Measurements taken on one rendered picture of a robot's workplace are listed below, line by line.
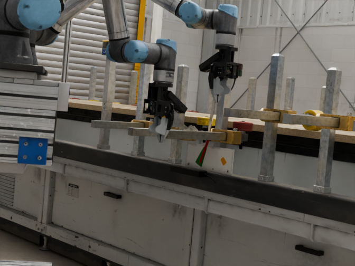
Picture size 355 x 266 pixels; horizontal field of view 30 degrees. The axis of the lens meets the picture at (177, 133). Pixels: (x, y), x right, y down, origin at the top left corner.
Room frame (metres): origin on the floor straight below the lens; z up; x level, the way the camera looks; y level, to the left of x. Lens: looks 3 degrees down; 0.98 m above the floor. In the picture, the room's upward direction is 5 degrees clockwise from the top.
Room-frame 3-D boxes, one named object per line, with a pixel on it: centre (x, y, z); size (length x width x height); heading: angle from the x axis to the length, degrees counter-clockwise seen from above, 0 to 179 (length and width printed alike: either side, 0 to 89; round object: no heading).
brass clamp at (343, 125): (2.25, -0.53, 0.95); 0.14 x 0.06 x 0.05; 43
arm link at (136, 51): (2.30, 0.16, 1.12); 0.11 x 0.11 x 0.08; 41
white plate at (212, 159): (2.64, -0.13, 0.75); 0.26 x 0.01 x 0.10; 43
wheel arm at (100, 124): (2.92, 0.20, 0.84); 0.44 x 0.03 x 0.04; 133
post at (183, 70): (2.81, 0.00, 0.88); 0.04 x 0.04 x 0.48; 43
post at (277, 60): (2.45, -0.34, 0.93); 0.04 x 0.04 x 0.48; 43
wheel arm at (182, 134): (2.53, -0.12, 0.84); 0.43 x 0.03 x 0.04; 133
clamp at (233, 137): (2.62, -0.19, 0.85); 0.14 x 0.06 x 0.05; 43
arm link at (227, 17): (2.50, -0.14, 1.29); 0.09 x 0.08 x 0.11; 73
